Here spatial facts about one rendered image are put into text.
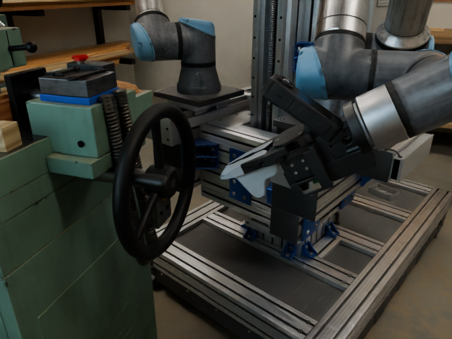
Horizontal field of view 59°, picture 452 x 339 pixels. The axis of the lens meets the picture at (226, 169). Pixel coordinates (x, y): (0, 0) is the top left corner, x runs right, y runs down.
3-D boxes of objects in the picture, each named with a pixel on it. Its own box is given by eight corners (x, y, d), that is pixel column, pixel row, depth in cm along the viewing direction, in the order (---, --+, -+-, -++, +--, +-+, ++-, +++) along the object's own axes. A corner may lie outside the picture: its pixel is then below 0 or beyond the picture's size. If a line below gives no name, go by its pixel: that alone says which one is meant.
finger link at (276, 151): (242, 178, 54) (301, 153, 50) (237, 169, 53) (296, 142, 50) (249, 165, 58) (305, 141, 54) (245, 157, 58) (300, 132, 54)
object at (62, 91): (89, 105, 65) (85, 71, 63) (35, 100, 68) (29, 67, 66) (131, 88, 76) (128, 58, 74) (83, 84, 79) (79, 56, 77)
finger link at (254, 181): (231, 212, 58) (287, 190, 54) (210, 177, 57) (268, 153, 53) (236, 202, 61) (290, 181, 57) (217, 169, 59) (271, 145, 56)
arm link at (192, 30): (220, 62, 128) (220, 17, 123) (179, 64, 125) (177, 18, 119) (210, 56, 139) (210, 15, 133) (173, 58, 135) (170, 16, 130)
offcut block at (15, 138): (7, 153, 62) (1, 128, 61) (-11, 151, 63) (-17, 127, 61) (22, 144, 66) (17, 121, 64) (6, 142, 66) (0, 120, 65)
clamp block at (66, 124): (97, 160, 67) (89, 108, 63) (33, 151, 71) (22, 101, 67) (141, 132, 80) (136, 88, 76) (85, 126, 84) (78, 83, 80)
